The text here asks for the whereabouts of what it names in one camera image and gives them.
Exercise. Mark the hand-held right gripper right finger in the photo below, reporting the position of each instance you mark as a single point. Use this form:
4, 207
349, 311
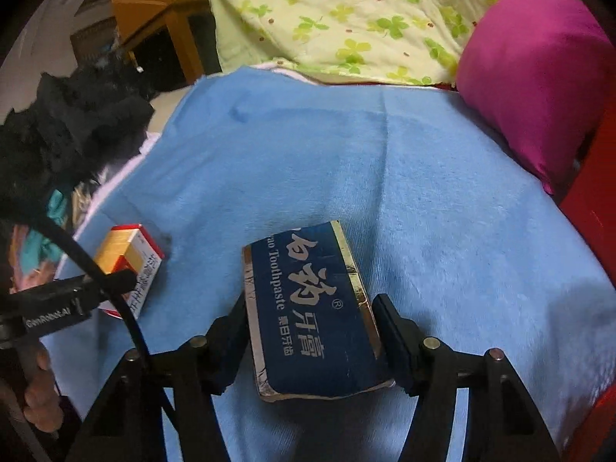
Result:
390, 332

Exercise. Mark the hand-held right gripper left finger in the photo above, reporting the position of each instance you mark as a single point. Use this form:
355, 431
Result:
231, 344

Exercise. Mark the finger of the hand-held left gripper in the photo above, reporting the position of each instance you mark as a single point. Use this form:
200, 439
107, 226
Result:
115, 284

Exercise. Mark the red and white medicine box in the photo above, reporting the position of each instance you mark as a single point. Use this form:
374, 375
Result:
139, 260

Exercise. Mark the blue toothpaste box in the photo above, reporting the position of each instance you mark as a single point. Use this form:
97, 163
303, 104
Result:
313, 317

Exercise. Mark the person's left hand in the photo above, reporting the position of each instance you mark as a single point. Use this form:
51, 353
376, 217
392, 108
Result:
43, 394

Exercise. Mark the colourful patterned cloth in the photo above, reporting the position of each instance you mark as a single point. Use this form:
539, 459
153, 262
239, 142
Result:
38, 250

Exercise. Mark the blue blanket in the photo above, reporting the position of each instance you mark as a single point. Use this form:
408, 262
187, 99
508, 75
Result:
385, 178

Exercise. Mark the black fluffy cloth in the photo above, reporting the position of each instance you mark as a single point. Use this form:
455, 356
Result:
62, 130

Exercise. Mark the wooden furniture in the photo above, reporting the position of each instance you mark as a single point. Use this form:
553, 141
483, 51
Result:
144, 5

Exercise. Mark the magenta pillow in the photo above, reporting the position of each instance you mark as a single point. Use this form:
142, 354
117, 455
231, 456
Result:
534, 82

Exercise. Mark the green clover print quilt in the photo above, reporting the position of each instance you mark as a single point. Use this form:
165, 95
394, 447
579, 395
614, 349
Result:
346, 14

